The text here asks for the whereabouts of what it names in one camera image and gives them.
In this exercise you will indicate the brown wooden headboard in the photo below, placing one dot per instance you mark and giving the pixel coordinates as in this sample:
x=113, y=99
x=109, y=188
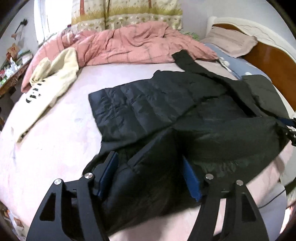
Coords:
x=274, y=62

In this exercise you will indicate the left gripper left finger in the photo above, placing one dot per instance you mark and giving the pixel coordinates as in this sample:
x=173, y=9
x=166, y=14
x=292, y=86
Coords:
x=73, y=210

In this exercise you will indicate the pink bed sheet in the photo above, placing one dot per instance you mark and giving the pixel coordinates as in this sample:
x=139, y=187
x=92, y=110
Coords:
x=65, y=140

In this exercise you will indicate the cream printed sweatshirt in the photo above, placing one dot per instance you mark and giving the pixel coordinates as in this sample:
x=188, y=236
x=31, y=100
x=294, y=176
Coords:
x=49, y=81

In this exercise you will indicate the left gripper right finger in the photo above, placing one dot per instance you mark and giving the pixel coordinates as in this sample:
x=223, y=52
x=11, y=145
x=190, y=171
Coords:
x=227, y=210

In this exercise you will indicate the dark green folded garment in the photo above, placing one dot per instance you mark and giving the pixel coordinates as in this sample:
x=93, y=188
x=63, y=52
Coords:
x=266, y=96

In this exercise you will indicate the beige pillow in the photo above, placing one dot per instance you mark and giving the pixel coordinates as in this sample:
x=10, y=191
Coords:
x=231, y=42

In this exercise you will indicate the tree pattern curtain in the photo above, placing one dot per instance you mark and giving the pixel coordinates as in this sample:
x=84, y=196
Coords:
x=102, y=15

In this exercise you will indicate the blue patterned pillow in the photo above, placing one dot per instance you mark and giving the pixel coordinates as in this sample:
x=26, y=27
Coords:
x=238, y=67

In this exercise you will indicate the white lace headboard cover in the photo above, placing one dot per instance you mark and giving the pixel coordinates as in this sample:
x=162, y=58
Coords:
x=248, y=27

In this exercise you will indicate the black puffer jacket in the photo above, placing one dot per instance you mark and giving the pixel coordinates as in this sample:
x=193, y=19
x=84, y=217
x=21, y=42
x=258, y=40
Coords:
x=155, y=124

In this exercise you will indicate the cluttered wooden side table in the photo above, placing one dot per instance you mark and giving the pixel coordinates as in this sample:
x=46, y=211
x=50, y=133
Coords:
x=12, y=73

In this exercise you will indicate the pink plaid quilt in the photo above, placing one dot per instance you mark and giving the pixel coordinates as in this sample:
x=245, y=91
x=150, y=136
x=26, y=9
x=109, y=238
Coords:
x=145, y=43

